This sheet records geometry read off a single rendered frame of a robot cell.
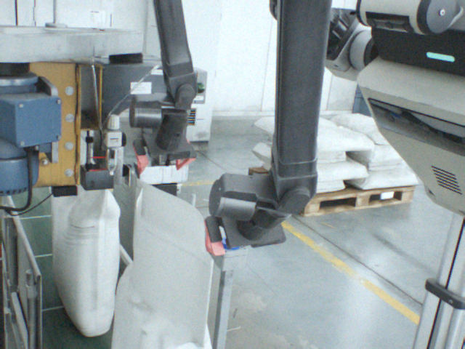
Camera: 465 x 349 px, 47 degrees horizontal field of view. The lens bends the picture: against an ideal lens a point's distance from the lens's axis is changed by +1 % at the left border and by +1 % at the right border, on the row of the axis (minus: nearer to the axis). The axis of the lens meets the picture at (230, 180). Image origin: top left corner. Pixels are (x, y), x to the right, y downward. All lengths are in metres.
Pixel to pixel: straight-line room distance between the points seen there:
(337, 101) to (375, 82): 6.00
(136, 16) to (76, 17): 1.57
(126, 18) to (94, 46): 4.34
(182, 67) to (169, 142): 0.19
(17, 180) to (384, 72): 0.79
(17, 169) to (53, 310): 1.01
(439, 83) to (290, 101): 0.45
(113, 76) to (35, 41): 0.30
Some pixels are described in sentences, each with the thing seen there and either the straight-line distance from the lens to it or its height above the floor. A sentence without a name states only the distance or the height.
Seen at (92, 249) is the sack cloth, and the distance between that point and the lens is 1.82.
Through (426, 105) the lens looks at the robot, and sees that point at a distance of 1.03.
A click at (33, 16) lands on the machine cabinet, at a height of 1.25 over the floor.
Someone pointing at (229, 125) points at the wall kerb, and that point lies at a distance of 6.25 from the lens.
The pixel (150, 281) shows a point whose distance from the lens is 1.21.
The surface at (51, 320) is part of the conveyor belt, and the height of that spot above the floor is 0.38.
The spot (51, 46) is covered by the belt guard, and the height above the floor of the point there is 1.39.
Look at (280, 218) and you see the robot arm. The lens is 0.82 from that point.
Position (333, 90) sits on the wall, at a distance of 7.05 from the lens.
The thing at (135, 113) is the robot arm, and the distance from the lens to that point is 1.14.
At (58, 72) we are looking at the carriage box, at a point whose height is 1.31.
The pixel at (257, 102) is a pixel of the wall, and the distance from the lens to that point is 6.42.
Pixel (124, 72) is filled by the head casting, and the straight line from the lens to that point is 1.39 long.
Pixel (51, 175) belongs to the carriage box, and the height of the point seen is 1.06.
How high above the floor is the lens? 1.53
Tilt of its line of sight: 19 degrees down
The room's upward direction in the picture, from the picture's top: 6 degrees clockwise
